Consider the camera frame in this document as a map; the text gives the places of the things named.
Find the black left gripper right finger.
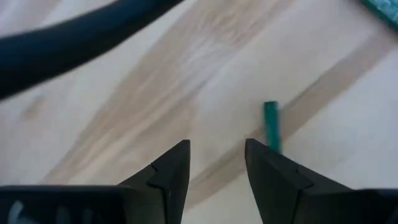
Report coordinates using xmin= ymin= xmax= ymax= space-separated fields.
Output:
xmin=244 ymin=138 xmax=398 ymax=224

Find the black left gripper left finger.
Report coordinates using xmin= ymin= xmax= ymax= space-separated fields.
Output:
xmin=0 ymin=139 xmax=192 ymax=224

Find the green pen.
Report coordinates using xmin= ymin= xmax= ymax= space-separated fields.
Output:
xmin=262 ymin=100 xmax=283 ymax=154

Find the dark marker pen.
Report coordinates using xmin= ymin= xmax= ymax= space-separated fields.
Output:
xmin=359 ymin=0 xmax=398 ymax=31

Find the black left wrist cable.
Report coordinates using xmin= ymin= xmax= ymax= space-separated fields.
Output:
xmin=0 ymin=0 xmax=185 ymax=101

